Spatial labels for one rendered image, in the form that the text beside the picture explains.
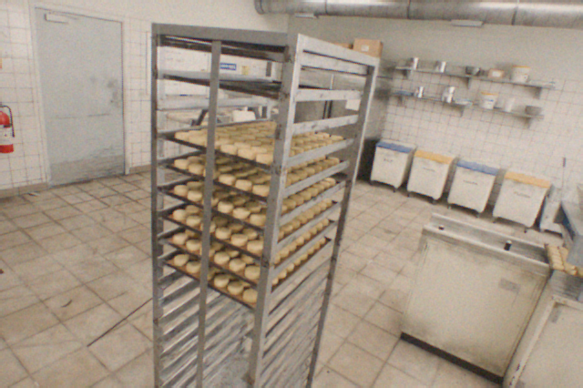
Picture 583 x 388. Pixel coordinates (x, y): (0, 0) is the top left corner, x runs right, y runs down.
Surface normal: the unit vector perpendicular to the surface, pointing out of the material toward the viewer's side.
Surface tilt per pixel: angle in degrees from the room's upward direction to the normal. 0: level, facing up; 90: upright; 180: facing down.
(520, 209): 93
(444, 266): 90
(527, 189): 90
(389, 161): 92
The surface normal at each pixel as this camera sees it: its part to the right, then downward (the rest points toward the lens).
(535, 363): -0.53, 0.22
